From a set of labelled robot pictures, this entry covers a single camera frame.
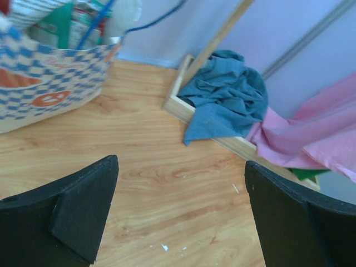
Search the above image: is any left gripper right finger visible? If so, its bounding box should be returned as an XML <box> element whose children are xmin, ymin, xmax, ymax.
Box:
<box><xmin>245</xmin><ymin>161</ymin><xmax>355</xmax><ymax>266</ymax></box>

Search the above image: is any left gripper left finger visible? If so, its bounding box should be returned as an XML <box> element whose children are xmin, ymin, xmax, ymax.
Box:
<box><xmin>1</xmin><ymin>155</ymin><xmax>119</xmax><ymax>266</ymax></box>

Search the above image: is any green tank top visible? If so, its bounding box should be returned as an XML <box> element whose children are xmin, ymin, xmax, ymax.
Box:
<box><xmin>288</xmin><ymin>168</ymin><xmax>330</xmax><ymax>181</ymax></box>

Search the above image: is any pink shirt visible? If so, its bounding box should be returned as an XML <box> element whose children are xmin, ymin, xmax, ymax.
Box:
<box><xmin>247</xmin><ymin>74</ymin><xmax>355</xmax><ymax>181</ymax></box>

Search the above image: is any blue checkered paper bag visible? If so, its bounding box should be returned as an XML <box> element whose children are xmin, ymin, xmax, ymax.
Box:
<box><xmin>0</xmin><ymin>0</ymin><xmax>187</xmax><ymax>134</ymax></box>

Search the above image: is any blue crumpled cloth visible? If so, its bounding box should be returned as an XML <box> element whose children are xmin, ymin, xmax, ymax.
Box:
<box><xmin>177</xmin><ymin>50</ymin><xmax>269</xmax><ymax>146</ymax></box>

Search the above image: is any wooden clothes rack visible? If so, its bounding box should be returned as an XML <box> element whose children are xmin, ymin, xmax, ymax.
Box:
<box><xmin>162</xmin><ymin>1</ymin><xmax>320</xmax><ymax>191</ymax></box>

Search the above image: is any teal snack packet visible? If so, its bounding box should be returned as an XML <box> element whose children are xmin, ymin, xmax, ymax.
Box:
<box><xmin>29</xmin><ymin>1</ymin><xmax>105</xmax><ymax>50</ymax></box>

